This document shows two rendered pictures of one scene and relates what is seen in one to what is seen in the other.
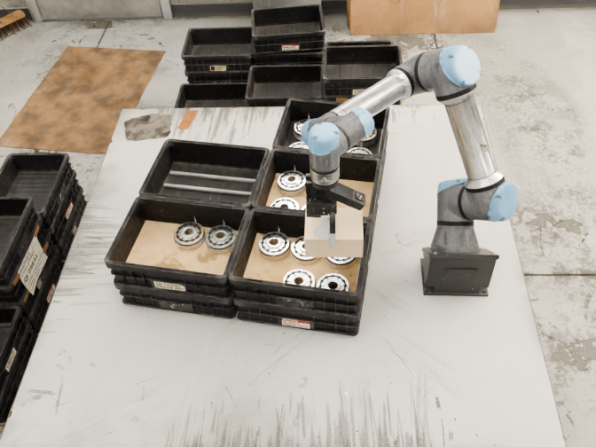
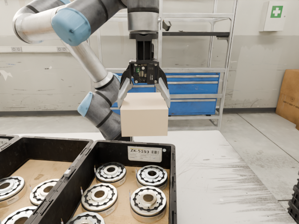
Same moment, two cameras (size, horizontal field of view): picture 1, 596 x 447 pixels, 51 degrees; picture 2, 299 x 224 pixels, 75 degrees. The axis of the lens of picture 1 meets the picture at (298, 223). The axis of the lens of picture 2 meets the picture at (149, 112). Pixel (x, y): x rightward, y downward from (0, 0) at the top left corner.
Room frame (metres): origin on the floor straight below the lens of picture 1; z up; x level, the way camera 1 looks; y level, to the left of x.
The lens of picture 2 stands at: (1.23, 0.43, 1.29)
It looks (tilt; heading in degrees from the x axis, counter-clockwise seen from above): 21 degrees down; 262
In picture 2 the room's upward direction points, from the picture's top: straight up
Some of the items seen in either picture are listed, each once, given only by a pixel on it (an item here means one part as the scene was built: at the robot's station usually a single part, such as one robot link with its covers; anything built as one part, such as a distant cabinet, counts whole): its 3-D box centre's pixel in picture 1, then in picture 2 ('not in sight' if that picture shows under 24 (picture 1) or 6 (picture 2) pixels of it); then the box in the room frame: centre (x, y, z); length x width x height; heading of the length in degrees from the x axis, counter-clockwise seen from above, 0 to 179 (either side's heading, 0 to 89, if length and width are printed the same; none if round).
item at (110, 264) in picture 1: (179, 237); not in sight; (1.35, 0.38, 0.92); 0.40 x 0.30 x 0.02; 76
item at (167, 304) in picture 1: (188, 267); not in sight; (1.35, 0.38, 0.76); 0.40 x 0.30 x 0.12; 76
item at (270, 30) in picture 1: (289, 55); not in sight; (3.18, -0.02, 0.37); 0.42 x 0.34 x 0.46; 84
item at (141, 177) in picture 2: (333, 286); (151, 174); (1.15, -0.09, 0.86); 0.10 x 0.10 x 0.01
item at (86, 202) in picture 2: (306, 247); (99, 195); (1.31, -0.02, 0.86); 0.10 x 0.10 x 0.01
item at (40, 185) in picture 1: (37, 207); not in sight; (2.14, 1.23, 0.31); 0.40 x 0.30 x 0.34; 174
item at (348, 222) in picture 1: (333, 231); (143, 112); (1.17, -0.10, 1.08); 0.16 x 0.12 x 0.07; 84
